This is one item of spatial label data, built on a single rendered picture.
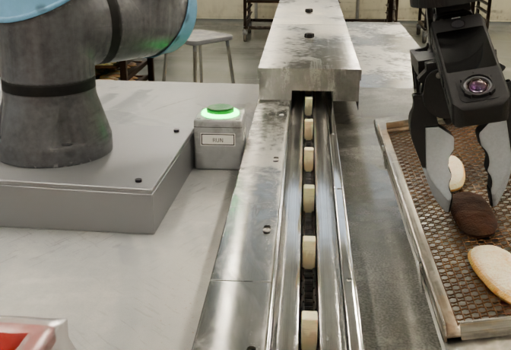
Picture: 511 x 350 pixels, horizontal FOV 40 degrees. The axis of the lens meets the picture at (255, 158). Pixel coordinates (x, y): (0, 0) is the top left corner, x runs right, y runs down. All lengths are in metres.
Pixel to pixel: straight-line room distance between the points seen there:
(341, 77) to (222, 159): 0.31
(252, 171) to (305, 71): 0.37
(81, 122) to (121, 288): 0.26
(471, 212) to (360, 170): 0.37
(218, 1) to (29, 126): 7.02
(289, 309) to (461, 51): 0.26
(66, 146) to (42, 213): 0.09
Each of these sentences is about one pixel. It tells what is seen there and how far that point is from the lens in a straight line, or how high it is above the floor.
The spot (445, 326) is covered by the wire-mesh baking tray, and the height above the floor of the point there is 0.90.
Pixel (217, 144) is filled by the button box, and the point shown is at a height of 0.86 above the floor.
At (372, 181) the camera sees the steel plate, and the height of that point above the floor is 0.82.
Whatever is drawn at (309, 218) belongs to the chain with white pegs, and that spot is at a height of 0.84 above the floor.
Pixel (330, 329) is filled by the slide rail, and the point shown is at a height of 0.85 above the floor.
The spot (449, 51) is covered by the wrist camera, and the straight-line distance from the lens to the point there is 0.62.
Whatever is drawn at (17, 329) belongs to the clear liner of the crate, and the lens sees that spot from 0.49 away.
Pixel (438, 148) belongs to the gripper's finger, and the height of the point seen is 0.97.
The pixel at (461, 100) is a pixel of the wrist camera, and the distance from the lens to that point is 0.58.
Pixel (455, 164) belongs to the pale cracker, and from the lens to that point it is 0.81.
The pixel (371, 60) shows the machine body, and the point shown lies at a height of 0.82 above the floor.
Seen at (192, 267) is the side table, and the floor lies 0.82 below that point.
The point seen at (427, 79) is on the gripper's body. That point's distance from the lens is 0.65.
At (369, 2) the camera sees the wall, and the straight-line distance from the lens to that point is 7.83.
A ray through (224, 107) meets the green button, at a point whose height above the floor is 0.91.
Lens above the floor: 1.18
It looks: 19 degrees down
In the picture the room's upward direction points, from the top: straight up
